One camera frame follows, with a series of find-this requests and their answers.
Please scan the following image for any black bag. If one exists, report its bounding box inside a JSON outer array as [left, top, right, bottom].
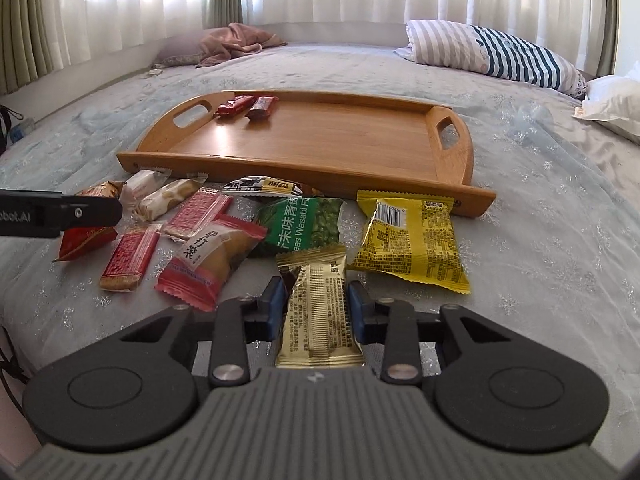
[[0, 104, 13, 154]]

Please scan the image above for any green pea snack packet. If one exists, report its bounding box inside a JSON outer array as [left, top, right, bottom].
[[250, 196, 346, 259]]

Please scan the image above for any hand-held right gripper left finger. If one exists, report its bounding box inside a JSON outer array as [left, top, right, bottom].
[[117, 276, 288, 388]]

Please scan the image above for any black and white snack packet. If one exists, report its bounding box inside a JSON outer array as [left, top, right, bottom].
[[221, 176, 321, 199]]

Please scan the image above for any pink blanket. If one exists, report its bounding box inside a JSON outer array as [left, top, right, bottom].
[[195, 22, 288, 68]]

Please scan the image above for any wooden tray with handles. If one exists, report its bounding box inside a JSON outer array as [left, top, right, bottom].
[[116, 89, 497, 218]]

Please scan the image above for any yellow snack packet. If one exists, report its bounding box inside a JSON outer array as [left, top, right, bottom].
[[348, 190, 472, 294]]

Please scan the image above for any beige cracker packet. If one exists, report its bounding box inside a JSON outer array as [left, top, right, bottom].
[[132, 175, 208, 222]]

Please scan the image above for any striped folded quilt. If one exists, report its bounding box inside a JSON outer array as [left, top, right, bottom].
[[394, 20, 593, 99]]

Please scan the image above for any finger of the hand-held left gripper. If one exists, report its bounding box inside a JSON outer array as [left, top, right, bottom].
[[59, 194, 124, 235]]

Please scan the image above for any white pillow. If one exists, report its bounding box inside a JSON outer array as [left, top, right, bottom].
[[572, 74, 640, 144]]

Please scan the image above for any red patterned biscuit packet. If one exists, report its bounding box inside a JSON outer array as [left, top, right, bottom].
[[161, 187, 233, 241], [99, 225, 162, 292]]

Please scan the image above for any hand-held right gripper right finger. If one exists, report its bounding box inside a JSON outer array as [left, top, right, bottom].
[[347, 280, 521, 386]]

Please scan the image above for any red triangular snack packet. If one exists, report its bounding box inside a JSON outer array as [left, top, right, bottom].
[[52, 180, 125, 262]]

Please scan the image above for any red and white pastry packet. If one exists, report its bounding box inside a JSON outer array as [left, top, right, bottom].
[[154, 215, 268, 312]]

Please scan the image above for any dark red wrapped snack bar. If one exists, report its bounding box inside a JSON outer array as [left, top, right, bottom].
[[246, 95, 279, 122]]

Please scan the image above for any white candy packet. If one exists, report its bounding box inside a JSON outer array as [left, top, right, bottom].
[[119, 169, 171, 211]]

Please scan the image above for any purple pillow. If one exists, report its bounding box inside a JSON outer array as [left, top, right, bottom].
[[152, 30, 236, 69]]

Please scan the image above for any gold snack packet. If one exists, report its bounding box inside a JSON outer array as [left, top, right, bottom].
[[275, 247, 366, 368]]

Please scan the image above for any small blue-labelled bottle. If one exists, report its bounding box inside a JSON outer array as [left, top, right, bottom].
[[10, 119, 37, 143]]

